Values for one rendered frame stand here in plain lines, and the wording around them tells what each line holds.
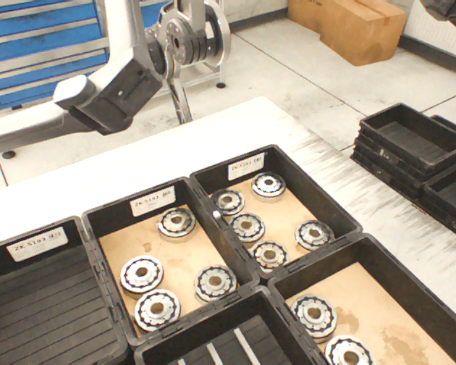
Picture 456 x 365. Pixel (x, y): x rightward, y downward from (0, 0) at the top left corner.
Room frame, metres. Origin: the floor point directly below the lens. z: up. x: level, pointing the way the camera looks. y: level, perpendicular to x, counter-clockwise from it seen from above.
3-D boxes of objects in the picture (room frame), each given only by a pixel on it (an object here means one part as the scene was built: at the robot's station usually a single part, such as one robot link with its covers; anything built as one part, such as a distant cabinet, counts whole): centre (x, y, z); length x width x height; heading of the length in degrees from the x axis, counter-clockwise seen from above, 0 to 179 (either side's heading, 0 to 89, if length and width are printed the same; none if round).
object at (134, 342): (0.57, 0.15, 0.92); 0.40 x 0.30 x 0.02; 29
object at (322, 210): (0.72, -0.11, 0.87); 0.40 x 0.30 x 0.11; 29
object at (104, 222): (0.57, 0.15, 0.87); 0.40 x 0.30 x 0.11; 29
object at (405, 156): (1.48, -0.86, 0.37); 0.40 x 0.30 x 0.45; 33
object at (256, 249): (0.59, -0.11, 0.86); 0.10 x 0.10 x 0.01
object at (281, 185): (0.85, -0.12, 0.86); 0.10 x 0.10 x 0.01
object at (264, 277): (0.72, -0.11, 0.92); 0.40 x 0.30 x 0.02; 29
